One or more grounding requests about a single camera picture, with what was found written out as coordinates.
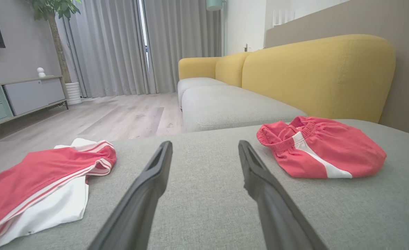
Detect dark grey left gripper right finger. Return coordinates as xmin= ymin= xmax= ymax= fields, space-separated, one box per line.
xmin=238 ymin=140 xmax=329 ymax=250

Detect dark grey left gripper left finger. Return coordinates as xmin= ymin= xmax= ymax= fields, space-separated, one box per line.
xmin=88 ymin=141 xmax=173 ymax=250

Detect red and white shorts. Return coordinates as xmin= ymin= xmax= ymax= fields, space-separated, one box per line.
xmin=0 ymin=138 xmax=117 ymax=250

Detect large grey sofa seat cushion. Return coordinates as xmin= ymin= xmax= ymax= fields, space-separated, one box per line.
xmin=0 ymin=119 xmax=409 ymax=250

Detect red shorts with white stripe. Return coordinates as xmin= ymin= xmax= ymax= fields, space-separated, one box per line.
xmin=256 ymin=116 xmax=387 ymax=179

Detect white ribbed plant pot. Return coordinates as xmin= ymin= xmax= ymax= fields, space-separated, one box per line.
xmin=65 ymin=82 xmax=82 ymax=106

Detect wide yellow sofa backrest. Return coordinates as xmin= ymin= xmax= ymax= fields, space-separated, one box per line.
xmin=242 ymin=34 xmax=396 ymax=124

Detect yellow sofa armrest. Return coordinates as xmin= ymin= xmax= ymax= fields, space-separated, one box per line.
xmin=178 ymin=57 xmax=222 ymax=81

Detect narrow yellow sofa backrest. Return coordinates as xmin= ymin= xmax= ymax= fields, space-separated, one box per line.
xmin=215 ymin=52 xmax=252 ymax=88

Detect grey and green TV cabinet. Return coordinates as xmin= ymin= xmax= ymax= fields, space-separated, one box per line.
xmin=0 ymin=75 xmax=69 ymax=132

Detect grey curtain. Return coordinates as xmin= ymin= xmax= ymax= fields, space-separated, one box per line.
xmin=63 ymin=0 xmax=156 ymax=98
xmin=143 ymin=0 xmax=223 ymax=93

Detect green potted tree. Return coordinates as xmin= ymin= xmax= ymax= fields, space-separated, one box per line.
xmin=27 ymin=0 xmax=82 ymax=84

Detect teal lamp shade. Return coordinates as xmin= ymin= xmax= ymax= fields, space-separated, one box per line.
xmin=206 ymin=0 xmax=225 ymax=11

